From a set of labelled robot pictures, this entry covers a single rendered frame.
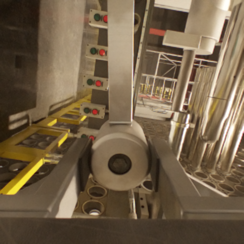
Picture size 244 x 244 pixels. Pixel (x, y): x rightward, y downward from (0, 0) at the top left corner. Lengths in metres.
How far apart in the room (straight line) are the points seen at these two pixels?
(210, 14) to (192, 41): 0.19
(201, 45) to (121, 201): 1.54
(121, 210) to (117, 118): 1.89
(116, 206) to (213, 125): 1.27
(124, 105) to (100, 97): 1.03
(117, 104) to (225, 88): 1.00
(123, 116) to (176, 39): 1.19
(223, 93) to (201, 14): 0.56
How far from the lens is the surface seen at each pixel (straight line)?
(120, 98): 0.15
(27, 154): 1.41
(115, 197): 1.92
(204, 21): 1.41
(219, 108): 1.13
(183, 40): 1.34
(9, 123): 1.70
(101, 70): 1.17
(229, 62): 1.14
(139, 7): 1.25
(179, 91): 1.41
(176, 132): 1.45
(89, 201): 2.28
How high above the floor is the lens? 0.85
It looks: 2 degrees up
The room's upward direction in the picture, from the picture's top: 99 degrees clockwise
